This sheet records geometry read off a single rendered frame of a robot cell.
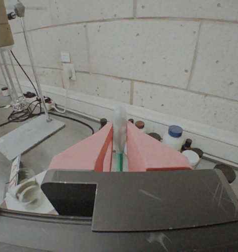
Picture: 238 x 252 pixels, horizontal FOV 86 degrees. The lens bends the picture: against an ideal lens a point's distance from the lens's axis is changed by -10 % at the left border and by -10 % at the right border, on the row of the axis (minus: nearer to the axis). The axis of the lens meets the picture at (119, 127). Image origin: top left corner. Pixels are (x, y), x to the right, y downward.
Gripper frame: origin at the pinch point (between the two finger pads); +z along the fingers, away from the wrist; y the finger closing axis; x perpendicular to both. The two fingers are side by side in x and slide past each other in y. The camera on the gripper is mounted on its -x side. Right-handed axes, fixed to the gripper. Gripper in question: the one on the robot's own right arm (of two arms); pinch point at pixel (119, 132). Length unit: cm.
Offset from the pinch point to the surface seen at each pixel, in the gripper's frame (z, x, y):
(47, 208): 3.2, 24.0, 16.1
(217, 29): 35.5, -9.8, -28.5
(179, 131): 26.3, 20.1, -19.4
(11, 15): 54, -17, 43
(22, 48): 91, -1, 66
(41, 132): 42, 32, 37
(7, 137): 38, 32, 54
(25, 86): 88, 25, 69
